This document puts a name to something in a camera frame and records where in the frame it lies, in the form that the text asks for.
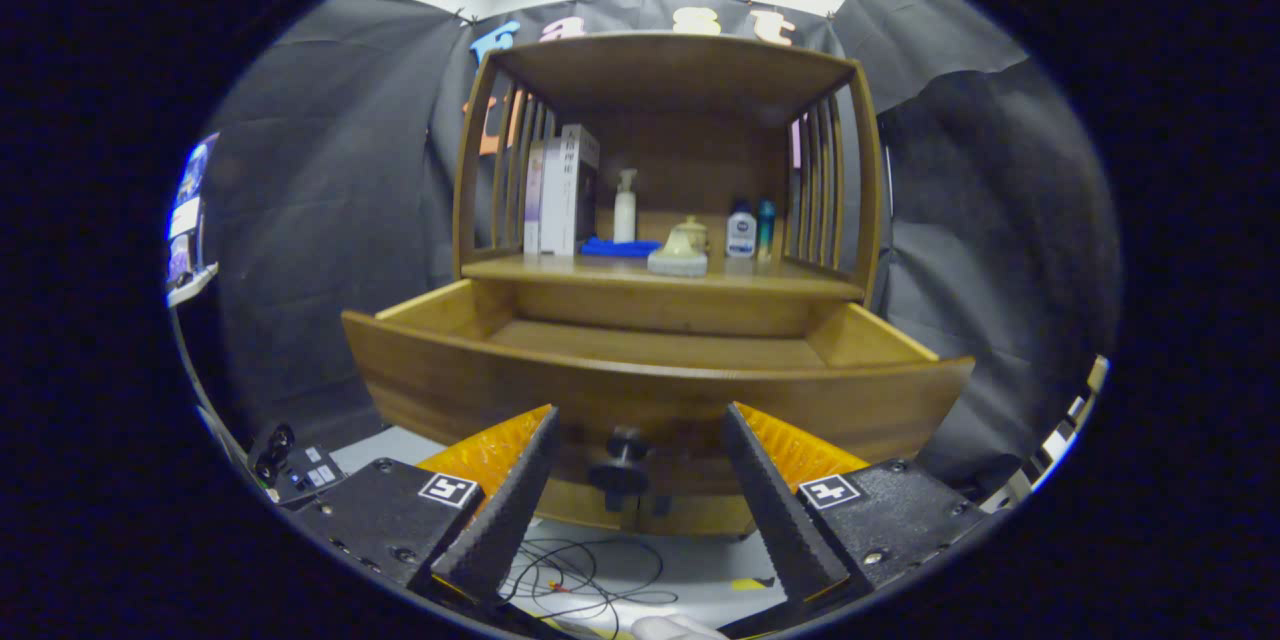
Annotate wooden cabinet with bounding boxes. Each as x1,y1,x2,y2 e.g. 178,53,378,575
452,32,886,536

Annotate white pump bottle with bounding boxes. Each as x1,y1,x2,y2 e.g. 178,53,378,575
613,169,638,243

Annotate black electronic device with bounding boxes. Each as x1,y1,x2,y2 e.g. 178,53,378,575
250,423,346,509

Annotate thin black floor cables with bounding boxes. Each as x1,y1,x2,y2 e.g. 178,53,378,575
500,538,666,636

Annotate folded blue cloth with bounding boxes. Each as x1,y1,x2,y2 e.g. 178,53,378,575
580,237,661,258

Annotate wooden drawer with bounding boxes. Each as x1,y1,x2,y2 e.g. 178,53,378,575
340,278,976,501

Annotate black drawer knob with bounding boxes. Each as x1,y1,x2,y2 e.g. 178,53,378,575
588,428,651,513

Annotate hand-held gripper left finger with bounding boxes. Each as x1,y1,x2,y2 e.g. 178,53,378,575
290,404,563,606

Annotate white bottle with blue cap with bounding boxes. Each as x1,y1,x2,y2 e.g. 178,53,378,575
726,200,757,259

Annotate black backdrop cloth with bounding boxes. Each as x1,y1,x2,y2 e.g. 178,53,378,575
200,0,1121,491

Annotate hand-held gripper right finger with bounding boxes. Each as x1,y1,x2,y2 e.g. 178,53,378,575
722,402,1001,606

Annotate white table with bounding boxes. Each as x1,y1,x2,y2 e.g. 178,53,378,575
980,355,1111,516

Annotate wooden countertop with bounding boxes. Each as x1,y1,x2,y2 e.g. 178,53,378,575
462,253,866,303

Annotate thick white book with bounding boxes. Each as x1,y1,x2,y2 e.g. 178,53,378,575
540,125,601,256

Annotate thin pale purple book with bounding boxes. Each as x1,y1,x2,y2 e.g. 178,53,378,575
523,142,546,256

